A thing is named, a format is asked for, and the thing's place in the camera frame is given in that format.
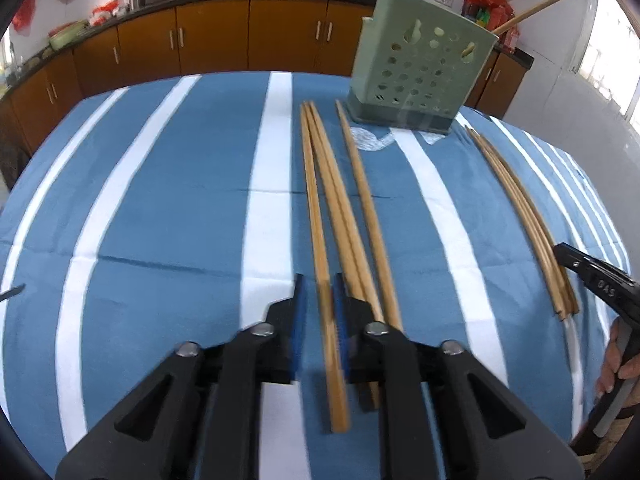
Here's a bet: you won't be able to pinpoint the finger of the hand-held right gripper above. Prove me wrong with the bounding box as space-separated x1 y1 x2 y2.
554 242 598 291

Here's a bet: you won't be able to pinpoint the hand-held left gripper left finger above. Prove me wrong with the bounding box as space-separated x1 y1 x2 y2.
55 274 308 480

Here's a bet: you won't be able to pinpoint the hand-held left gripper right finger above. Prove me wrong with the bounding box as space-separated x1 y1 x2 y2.
332 272 586 480

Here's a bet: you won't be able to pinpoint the green perforated utensil holder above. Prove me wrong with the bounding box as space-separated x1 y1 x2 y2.
346 0 500 135

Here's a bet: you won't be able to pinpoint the person's right hand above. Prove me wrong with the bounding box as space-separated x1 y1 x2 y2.
596 319 640 397

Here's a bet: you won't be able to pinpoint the brown lower kitchen cabinets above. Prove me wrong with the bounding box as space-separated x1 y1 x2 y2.
0 0 533 161

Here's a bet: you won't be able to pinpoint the red white plastic bag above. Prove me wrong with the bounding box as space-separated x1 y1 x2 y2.
89 0 126 26

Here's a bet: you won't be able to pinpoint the green basin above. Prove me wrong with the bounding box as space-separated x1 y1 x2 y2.
48 20 91 51

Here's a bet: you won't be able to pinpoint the bright window with frame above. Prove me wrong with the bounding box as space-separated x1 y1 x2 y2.
580 0 640 123

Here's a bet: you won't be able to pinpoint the red bag on wall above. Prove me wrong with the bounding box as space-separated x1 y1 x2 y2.
11 0 40 31

